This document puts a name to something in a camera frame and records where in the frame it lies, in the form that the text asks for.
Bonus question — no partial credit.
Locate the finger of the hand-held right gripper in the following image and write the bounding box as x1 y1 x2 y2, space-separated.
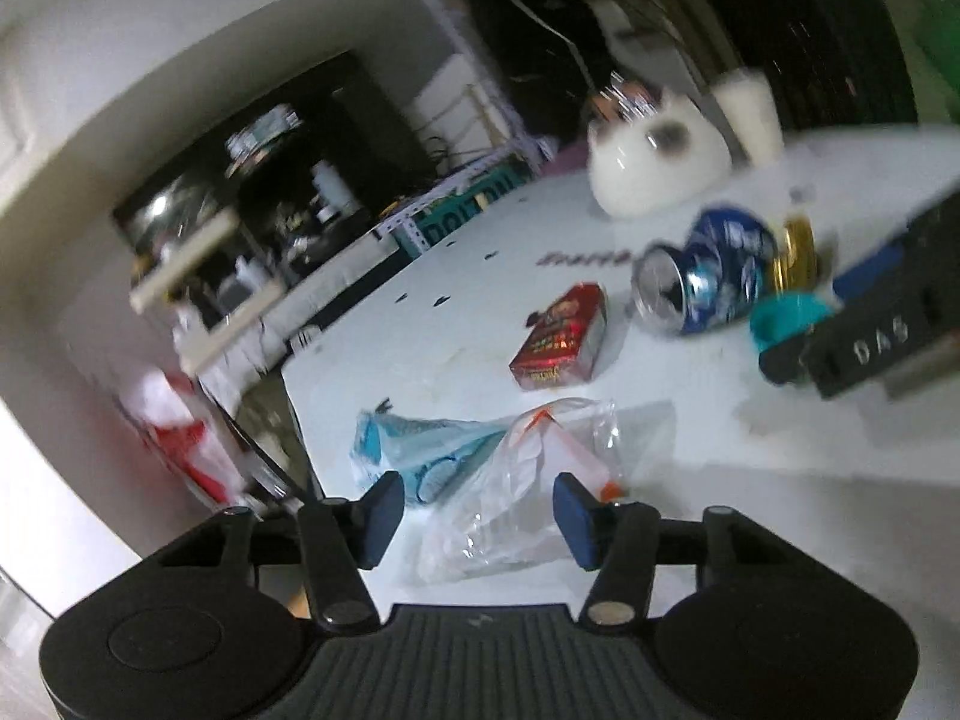
831 236 920 308
759 330 826 389

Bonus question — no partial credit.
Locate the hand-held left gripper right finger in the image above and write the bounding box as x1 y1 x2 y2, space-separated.
553 471 812 631

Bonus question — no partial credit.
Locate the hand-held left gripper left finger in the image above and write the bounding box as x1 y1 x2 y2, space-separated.
142 469 407 634

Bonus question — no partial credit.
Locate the teal lid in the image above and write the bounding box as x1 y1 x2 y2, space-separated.
750 292 838 354

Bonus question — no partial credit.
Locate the clear plastic bag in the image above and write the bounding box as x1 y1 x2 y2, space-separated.
416 399 676 586

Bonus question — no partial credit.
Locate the crushed blue can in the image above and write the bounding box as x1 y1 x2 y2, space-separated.
632 204 779 337

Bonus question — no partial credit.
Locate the gold can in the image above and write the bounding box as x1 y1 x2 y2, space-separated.
766 216 819 298

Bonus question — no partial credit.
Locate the light blue wrapper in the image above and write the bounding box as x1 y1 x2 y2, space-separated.
352 409 512 508

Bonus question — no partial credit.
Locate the red snack box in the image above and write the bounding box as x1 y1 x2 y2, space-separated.
508 283 608 392

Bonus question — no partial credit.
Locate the cream cup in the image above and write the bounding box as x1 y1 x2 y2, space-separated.
712 67 785 167

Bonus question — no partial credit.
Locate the red white plastic bag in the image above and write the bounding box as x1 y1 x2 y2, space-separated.
120 367 250 505

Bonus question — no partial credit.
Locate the white cat shaped ceramic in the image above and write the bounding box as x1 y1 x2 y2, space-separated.
586 86 733 219

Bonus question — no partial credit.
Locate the cream storage organizer shelf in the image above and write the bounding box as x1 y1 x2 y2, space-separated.
131 210 291 377

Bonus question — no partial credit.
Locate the silver figurine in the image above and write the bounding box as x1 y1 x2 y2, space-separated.
589 75 655 122

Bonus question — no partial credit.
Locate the teal letter sign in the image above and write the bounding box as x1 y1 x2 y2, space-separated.
416 165 527 250

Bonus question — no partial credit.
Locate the white plastic bottle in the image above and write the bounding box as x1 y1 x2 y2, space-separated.
311 161 358 223

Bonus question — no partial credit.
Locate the black rack with bottles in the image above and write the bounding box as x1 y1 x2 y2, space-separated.
225 52 421 272

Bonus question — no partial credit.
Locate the white metal angle rack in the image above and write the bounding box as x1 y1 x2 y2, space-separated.
375 0 542 257

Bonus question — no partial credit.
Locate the black jacket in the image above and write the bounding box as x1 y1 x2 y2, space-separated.
480 0 625 160

